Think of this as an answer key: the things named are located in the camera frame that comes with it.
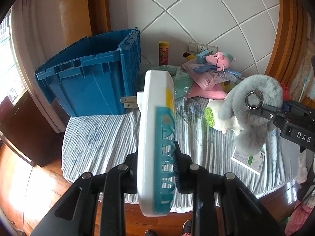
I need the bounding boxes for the grey fluffy bunny keychain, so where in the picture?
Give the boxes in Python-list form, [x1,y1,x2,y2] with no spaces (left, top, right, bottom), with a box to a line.
[218,75,283,156]

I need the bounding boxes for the white green book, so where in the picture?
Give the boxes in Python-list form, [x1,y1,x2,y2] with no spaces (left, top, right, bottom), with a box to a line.
[231,149,265,175]

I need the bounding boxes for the white plush green mane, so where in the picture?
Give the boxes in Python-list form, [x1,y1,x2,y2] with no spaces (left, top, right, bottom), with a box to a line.
[205,99,244,136]

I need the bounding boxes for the white teal plug-in device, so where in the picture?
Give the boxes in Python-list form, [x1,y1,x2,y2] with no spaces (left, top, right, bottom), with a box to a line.
[120,70,176,217]

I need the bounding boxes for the red plastic bag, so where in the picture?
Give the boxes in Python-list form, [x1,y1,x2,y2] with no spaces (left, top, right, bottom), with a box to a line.
[280,83,290,101]

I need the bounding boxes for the large pink plush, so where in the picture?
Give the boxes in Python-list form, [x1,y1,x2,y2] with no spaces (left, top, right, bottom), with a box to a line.
[187,83,227,100]

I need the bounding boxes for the striped bed sheet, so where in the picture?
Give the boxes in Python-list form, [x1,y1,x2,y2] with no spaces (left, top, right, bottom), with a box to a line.
[61,98,300,198]

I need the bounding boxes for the pink pig plush teal hat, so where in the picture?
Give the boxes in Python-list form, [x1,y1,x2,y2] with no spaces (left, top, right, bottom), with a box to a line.
[205,52,236,71]

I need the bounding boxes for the teal small box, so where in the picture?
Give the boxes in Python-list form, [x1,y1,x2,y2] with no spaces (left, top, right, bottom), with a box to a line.
[196,50,212,64]

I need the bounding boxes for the teal cushion in plastic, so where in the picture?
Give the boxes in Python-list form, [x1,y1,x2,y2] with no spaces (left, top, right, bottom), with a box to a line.
[137,65,194,100]

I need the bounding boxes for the yellow black toy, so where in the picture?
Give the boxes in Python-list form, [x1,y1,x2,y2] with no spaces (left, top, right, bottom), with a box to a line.
[183,52,196,61]

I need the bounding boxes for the dark wooden nightstand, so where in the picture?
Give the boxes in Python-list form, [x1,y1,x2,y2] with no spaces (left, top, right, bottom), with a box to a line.
[1,91,64,167]

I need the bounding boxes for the blue plastic storage crate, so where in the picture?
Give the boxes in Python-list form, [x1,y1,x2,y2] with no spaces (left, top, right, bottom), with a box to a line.
[35,28,141,117]

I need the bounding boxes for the red yellow chips can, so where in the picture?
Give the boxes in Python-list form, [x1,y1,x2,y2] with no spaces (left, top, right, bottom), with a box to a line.
[158,41,169,65]

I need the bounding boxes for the white curtain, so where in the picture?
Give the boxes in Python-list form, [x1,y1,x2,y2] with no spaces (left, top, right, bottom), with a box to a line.
[11,0,66,133]

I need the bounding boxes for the white wall sockets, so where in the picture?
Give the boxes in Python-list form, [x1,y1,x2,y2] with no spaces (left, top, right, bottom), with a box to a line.
[188,42,218,54]

